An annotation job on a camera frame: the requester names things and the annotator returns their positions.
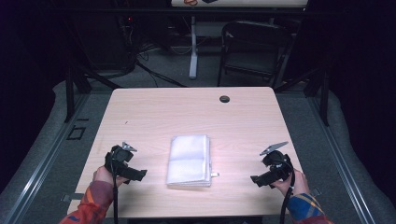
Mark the dark equipment cabinet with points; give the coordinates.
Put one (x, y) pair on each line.
(124, 40)

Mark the black metal stand post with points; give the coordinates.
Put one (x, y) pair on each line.
(69, 93)
(325, 99)

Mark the grey metal floor rail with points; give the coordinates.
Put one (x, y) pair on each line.
(339, 155)
(46, 155)

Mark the white desk leg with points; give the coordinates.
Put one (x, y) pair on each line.
(193, 53)

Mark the black folding chair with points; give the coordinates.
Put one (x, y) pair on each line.
(255, 40)

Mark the person's right hand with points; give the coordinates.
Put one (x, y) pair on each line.
(299, 185)

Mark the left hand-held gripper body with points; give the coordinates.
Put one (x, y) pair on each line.
(120, 155)

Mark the grey tape tab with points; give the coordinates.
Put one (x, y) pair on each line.
(71, 197)

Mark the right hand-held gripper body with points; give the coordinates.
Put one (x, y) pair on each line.
(278, 165)

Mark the white mesh zipper laundry bag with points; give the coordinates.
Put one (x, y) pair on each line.
(190, 161)

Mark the person's left hand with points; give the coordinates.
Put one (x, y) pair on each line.
(102, 175)

